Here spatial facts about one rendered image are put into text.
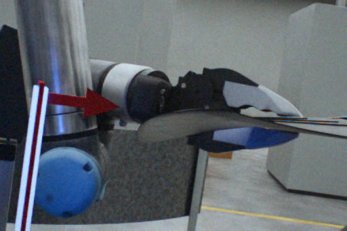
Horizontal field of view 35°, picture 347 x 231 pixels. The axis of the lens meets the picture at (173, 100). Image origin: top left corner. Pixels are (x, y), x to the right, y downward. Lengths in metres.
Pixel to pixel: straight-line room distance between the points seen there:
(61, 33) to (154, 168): 1.83
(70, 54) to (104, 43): 5.84
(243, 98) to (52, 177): 0.22
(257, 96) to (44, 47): 0.23
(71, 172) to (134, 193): 1.78
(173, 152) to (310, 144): 4.28
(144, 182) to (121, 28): 4.20
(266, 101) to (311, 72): 5.99
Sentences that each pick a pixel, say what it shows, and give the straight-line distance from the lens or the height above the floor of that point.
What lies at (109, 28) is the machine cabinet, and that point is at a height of 1.60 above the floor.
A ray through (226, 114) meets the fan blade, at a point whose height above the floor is 1.19.
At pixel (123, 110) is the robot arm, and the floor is 1.16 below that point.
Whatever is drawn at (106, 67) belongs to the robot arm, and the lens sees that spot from 0.71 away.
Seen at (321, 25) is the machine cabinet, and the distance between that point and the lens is 6.61.
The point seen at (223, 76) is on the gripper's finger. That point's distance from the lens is 0.60.
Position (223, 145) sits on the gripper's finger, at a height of 1.14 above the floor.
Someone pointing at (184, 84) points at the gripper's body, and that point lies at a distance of 0.62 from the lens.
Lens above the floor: 1.21
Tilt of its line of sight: 3 degrees down
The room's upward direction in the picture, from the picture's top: 8 degrees clockwise
